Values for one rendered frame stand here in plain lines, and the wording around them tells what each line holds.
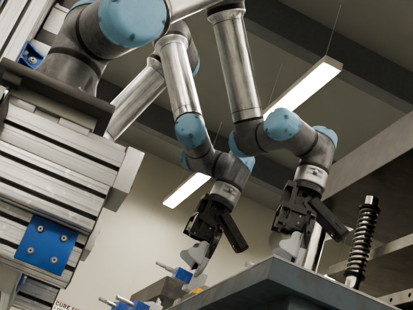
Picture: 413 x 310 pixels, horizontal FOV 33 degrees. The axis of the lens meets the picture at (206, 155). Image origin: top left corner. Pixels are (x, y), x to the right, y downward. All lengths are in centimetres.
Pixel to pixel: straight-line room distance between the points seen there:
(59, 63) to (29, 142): 18
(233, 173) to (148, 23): 62
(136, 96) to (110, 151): 74
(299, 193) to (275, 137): 14
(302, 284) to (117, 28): 58
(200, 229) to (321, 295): 77
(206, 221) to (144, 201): 764
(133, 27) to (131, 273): 794
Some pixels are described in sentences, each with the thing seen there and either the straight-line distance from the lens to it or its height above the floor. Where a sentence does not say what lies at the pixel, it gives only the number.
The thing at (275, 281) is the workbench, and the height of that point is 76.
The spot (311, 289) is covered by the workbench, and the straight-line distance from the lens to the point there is 103.
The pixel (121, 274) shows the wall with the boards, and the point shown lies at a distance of 911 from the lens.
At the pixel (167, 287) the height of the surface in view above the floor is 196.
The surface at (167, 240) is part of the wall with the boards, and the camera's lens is 936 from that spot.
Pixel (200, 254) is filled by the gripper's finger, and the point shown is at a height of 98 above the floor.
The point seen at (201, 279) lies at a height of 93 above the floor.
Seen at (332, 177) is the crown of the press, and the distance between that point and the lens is 326.
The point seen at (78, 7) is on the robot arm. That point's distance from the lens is 146.
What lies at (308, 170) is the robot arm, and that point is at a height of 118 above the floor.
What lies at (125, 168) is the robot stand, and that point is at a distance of 130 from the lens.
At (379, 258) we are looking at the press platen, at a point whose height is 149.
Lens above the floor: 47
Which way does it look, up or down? 25 degrees up
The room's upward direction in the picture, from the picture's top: 20 degrees clockwise
